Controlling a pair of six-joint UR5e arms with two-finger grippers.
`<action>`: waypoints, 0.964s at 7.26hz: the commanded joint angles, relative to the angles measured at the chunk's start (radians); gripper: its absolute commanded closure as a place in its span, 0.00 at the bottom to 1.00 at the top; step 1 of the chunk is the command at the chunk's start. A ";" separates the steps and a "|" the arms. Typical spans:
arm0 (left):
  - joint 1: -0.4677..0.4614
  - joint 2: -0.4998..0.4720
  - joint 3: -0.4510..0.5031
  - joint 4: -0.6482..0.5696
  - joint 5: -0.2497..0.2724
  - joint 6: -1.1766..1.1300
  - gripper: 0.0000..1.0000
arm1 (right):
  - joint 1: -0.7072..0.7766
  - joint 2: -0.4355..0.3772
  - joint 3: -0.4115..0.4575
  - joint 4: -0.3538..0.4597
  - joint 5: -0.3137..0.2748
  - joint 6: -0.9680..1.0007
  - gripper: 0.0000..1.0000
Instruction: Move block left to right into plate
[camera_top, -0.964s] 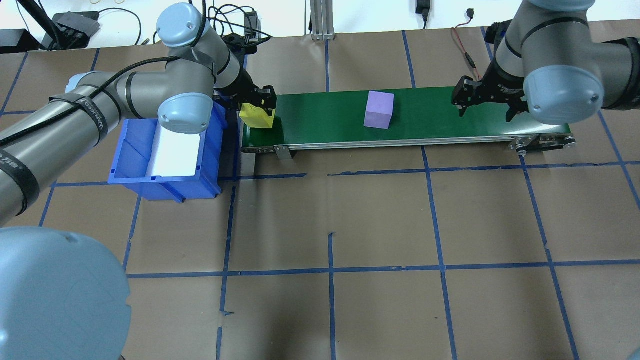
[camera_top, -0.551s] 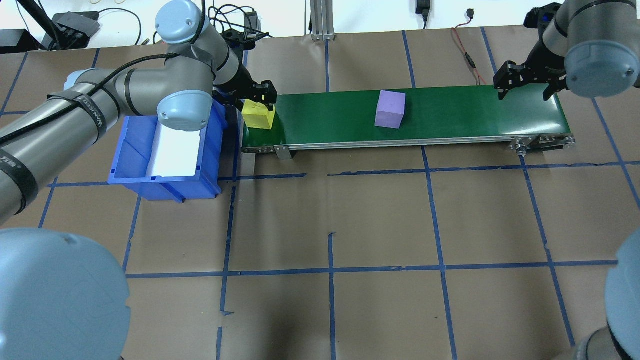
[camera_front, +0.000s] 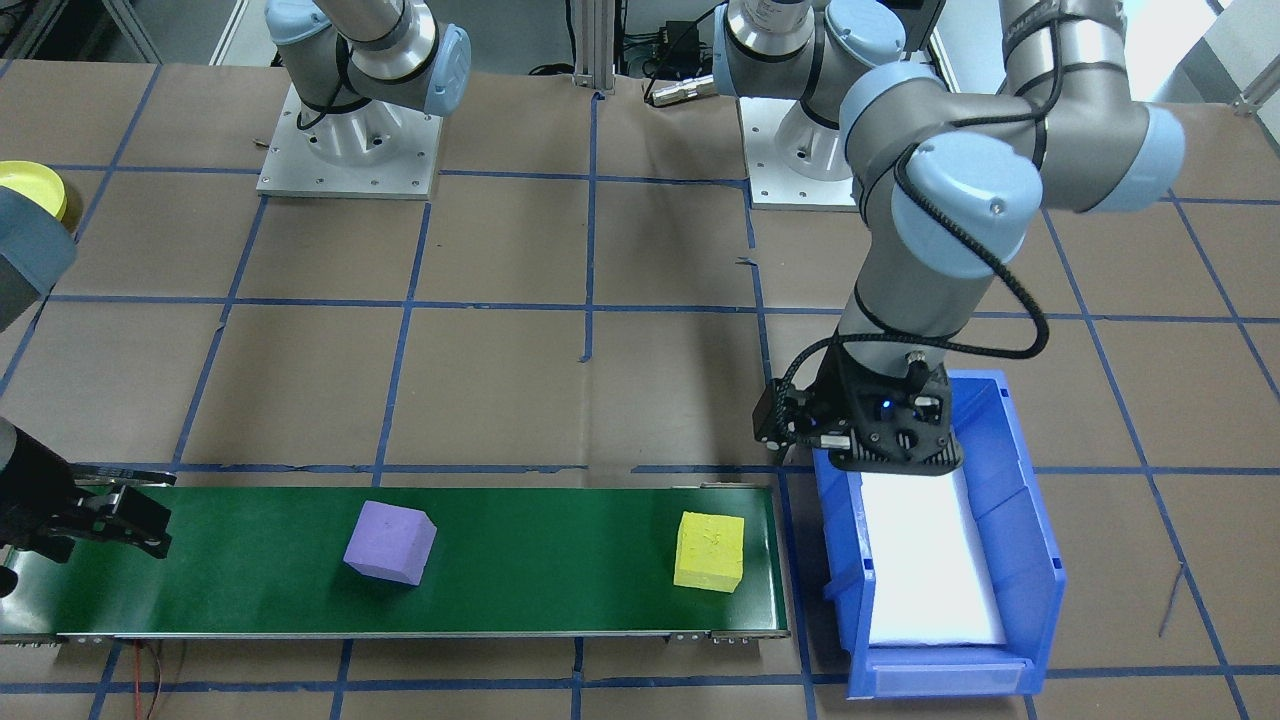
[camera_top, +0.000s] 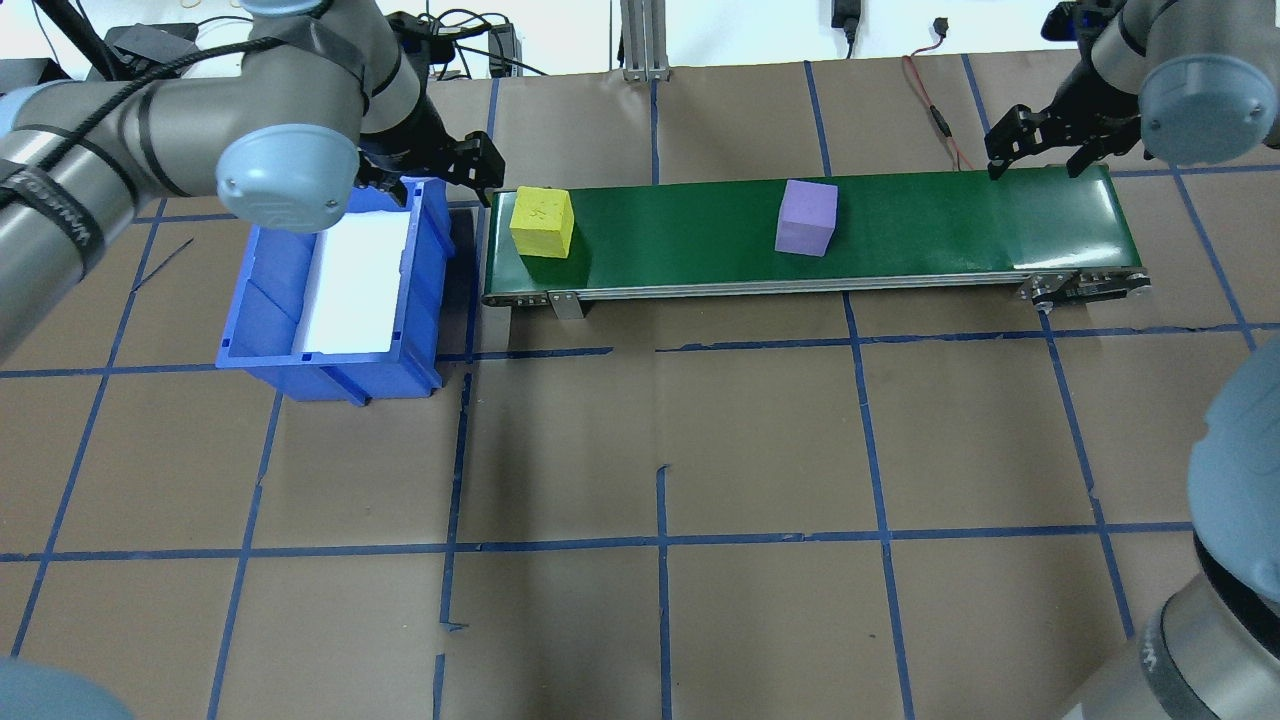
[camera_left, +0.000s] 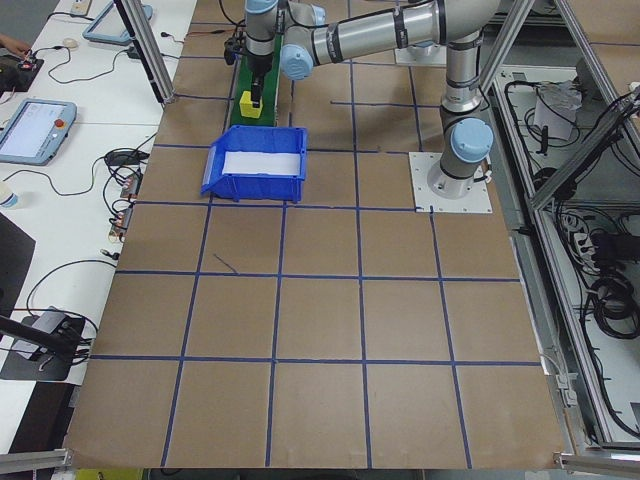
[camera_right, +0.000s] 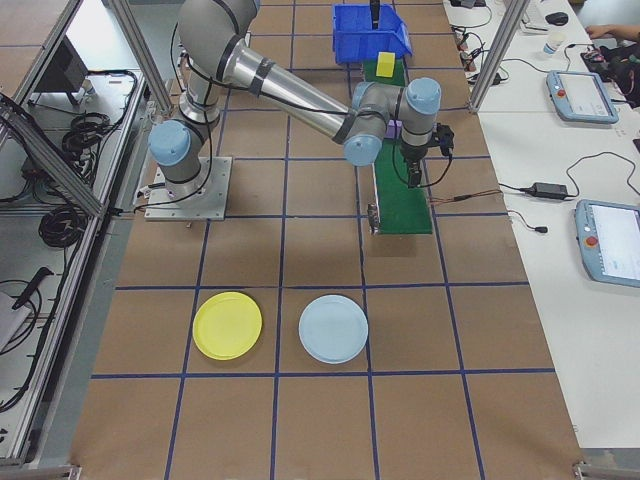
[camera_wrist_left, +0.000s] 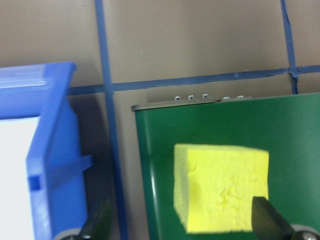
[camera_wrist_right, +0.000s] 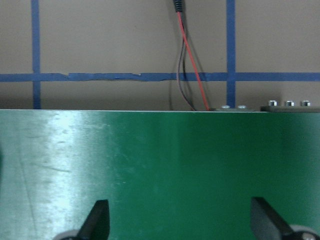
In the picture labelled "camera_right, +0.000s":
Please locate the purple foam block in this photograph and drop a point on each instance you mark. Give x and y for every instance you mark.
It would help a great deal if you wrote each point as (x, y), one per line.
(394, 131)

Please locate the yellow foam block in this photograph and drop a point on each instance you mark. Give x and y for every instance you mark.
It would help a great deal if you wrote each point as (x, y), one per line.
(385, 65)

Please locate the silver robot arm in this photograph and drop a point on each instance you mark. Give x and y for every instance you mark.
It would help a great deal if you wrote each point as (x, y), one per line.
(280, 85)

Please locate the operator bare forearm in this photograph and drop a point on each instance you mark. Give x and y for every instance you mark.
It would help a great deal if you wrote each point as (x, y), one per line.
(625, 31)

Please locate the light blue plastic plate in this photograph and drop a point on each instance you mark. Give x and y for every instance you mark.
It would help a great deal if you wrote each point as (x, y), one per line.
(333, 328)

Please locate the yellow plastic plate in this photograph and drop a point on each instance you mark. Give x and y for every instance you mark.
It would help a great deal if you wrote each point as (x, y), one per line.
(227, 325)

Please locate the operator bare hand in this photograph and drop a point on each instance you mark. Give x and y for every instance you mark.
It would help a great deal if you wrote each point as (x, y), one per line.
(598, 31)

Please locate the blue plastic storage bin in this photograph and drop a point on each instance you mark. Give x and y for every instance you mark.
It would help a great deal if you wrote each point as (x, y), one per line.
(350, 30)

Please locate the green conveyor belt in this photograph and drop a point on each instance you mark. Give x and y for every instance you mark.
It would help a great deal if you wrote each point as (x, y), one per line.
(402, 210)

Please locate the small brown circuit board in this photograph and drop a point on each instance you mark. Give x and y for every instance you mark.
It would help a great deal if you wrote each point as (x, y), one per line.
(467, 40)
(470, 62)

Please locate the black power adapter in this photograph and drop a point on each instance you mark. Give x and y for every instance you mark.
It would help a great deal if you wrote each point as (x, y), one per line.
(495, 78)
(550, 190)

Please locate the white keyboard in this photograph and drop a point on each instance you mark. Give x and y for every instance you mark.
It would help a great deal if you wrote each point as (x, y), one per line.
(535, 17)

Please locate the light blue teach pendant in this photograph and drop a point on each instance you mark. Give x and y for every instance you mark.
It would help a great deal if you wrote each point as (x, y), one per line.
(582, 97)
(612, 245)

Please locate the white blue paper cup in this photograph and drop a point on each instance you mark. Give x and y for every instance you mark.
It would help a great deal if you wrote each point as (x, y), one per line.
(554, 45)

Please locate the black computer mouse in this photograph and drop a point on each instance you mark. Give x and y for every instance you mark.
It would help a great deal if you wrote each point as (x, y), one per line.
(556, 17)

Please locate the black board with red parts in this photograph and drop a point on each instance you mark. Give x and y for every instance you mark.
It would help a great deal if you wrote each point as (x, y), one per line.
(595, 55)

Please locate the black equipment box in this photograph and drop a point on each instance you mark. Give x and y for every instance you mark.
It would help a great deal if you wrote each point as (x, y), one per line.
(62, 67)

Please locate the aluminium extrusion bar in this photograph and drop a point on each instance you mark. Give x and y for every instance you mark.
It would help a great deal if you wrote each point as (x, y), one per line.
(605, 470)
(40, 471)

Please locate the black hand tool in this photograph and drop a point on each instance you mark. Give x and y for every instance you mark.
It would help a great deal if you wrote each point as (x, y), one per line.
(32, 285)

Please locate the aluminium extrusion post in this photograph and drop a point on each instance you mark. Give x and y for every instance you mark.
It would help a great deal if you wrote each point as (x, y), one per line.
(495, 60)
(147, 60)

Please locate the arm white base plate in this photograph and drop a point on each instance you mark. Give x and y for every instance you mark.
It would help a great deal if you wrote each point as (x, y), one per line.
(220, 200)

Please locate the V-shaped metal bar frame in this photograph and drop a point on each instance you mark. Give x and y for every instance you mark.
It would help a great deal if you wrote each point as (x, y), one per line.
(50, 157)

